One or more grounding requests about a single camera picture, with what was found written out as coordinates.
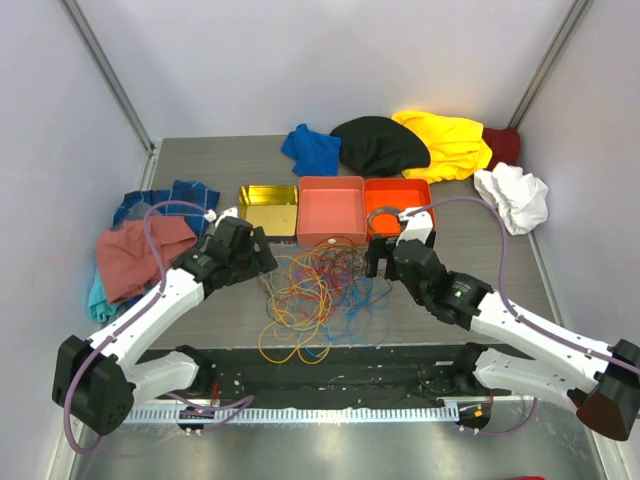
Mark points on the yellow cloth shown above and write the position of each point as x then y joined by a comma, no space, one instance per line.
456,146

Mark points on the teal cloth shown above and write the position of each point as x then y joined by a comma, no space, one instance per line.
98,307

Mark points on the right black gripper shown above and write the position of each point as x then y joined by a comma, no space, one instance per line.
381,248

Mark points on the salmon pink plastic box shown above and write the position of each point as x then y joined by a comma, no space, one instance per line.
331,208

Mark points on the white slotted cable duct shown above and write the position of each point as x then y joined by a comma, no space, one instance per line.
172,412

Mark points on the white cloth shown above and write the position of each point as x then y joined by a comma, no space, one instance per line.
518,197

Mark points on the black cloth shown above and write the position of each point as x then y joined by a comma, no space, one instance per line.
375,146

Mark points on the dark red cloth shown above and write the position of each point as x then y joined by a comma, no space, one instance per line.
505,145

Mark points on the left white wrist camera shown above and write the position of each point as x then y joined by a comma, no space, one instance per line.
214,218

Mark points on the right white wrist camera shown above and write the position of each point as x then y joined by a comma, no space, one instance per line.
416,224

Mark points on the orange plastic box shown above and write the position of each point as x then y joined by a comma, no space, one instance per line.
399,193

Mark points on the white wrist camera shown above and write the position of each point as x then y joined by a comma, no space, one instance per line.
214,218
416,224

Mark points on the salmon red cloth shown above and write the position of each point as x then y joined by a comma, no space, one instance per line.
124,259

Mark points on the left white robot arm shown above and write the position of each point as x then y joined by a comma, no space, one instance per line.
99,380

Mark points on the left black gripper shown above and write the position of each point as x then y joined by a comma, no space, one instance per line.
262,261

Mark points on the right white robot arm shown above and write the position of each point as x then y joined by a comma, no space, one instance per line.
597,381

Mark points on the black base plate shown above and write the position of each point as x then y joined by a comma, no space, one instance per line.
379,377

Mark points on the gold metal tin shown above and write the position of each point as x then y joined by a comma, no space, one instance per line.
272,207

